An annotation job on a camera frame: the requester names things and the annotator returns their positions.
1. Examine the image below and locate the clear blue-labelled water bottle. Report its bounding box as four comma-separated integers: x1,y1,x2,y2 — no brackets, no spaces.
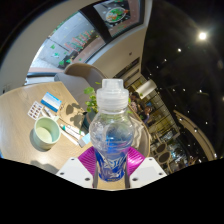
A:
88,78,135,183

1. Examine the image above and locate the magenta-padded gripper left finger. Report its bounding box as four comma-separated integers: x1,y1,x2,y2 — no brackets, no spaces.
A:
55,146,98,188

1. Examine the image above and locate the person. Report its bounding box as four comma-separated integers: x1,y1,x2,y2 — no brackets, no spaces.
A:
130,92,142,113
141,105,154,125

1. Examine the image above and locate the blue and white box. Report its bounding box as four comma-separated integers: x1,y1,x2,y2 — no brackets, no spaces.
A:
40,91,63,113

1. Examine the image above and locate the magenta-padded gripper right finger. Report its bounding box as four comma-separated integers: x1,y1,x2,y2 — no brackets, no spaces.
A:
125,146,168,189

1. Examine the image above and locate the pale green cup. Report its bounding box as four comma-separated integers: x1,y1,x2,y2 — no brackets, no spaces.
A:
32,116,62,151

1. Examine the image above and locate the grey curved sofa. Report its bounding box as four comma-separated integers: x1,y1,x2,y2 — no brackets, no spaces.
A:
53,62,108,112

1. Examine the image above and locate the group of round-backed chairs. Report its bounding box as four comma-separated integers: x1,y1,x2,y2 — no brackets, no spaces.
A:
151,139,201,171

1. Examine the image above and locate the green potted plant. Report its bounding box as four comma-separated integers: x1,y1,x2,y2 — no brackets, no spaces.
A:
83,85,102,115

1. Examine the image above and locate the small blue box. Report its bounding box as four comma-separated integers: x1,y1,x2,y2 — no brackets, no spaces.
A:
76,132,92,149

